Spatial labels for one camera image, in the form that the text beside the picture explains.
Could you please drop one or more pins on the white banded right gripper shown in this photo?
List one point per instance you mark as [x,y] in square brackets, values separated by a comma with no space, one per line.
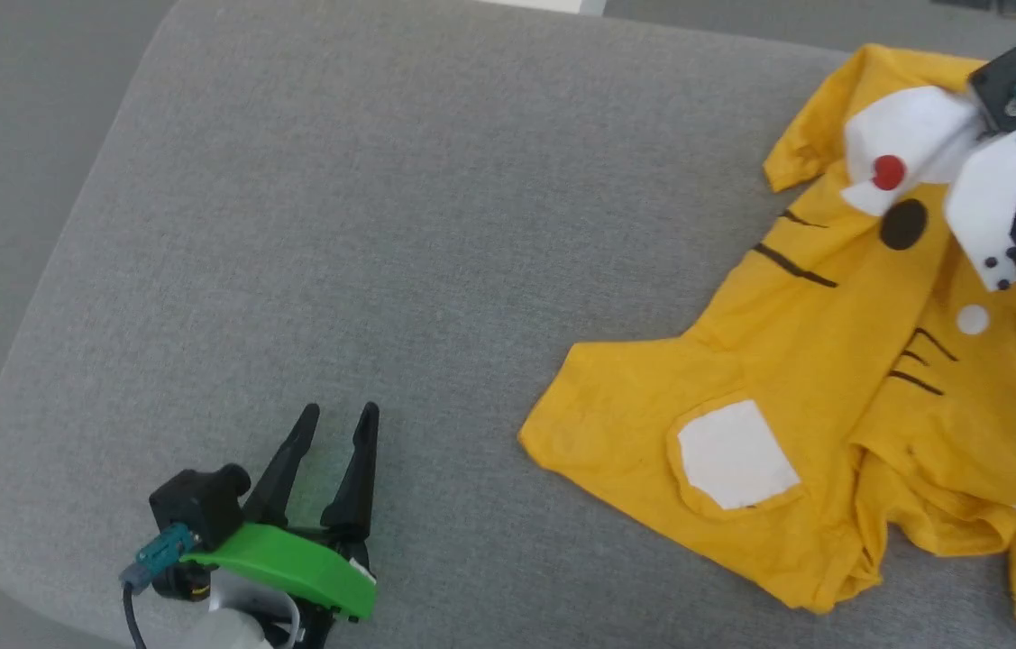
[985,198]

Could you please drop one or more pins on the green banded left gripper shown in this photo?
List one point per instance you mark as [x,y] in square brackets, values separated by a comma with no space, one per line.
[309,568]

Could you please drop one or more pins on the yellow cartoon print garment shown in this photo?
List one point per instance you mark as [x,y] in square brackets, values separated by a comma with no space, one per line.
[832,361]

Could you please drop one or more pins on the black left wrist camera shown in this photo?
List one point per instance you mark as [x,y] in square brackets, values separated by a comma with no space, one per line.
[196,505]

